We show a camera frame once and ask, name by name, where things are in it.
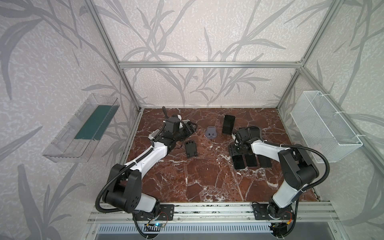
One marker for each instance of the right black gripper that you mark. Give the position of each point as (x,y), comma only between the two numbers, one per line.
(240,149)

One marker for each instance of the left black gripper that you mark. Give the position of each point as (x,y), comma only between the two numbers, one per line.
(187,129)

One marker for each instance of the clear plastic wall bin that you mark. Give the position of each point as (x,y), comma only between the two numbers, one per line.
(79,138)

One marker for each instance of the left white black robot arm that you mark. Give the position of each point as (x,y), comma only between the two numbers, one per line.
(123,190)

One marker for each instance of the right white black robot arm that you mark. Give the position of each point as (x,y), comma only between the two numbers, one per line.
(298,168)

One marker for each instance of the green circuit board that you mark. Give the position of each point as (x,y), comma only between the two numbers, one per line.
(155,227)

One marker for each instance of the aluminium frame horizontal bar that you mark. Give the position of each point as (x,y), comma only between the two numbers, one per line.
(288,65)

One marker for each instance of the white wire mesh basket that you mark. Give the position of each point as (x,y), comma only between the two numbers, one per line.
(323,127)

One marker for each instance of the aluminium front rail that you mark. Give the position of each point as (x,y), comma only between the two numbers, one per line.
(242,212)

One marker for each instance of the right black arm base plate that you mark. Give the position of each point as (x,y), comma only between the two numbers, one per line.
(259,211)

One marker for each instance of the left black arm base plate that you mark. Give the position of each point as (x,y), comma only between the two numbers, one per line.
(164,213)

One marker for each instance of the lavender round base stand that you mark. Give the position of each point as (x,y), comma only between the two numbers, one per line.
(211,133)

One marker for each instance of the black phone white case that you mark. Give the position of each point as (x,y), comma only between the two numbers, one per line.
(251,160)

